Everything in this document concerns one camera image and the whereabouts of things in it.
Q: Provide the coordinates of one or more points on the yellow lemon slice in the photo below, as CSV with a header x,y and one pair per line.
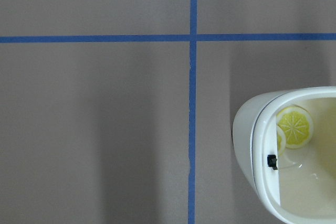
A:
x,y
297,126

